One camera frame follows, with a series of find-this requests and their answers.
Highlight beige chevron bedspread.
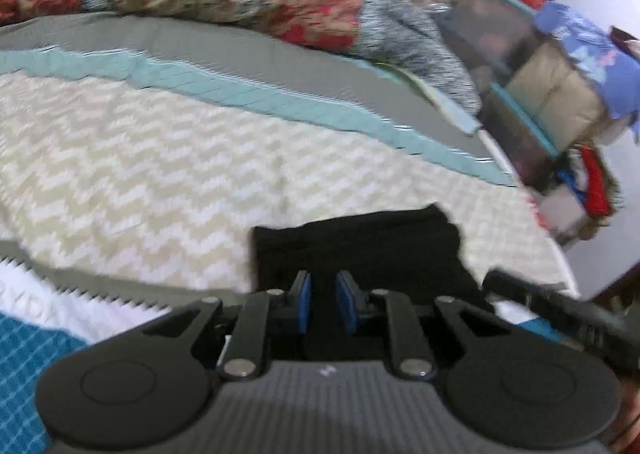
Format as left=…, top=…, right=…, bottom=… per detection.
left=0, top=13, right=582, bottom=335

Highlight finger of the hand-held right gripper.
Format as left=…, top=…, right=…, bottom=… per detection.
left=482, top=269, right=571, bottom=330

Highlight black pants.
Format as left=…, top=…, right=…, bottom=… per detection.
left=251, top=203, right=497, bottom=362

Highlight teal striped cloth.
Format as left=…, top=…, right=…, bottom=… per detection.
left=0, top=311, right=92, bottom=454

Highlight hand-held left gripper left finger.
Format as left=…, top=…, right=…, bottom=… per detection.
left=141, top=269, right=313, bottom=380

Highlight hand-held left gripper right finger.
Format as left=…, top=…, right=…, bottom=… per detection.
left=335, top=269, right=512, bottom=379

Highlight beige folded blanket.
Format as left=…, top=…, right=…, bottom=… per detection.
left=506, top=41, right=607, bottom=151

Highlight red hanging cloth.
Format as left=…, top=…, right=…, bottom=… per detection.
left=579, top=145, right=615, bottom=219

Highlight blue printed cloth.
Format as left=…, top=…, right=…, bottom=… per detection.
left=534, top=1, right=640, bottom=131

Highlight clear storage drawer unit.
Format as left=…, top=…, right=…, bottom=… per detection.
left=439, top=0, right=613, bottom=240

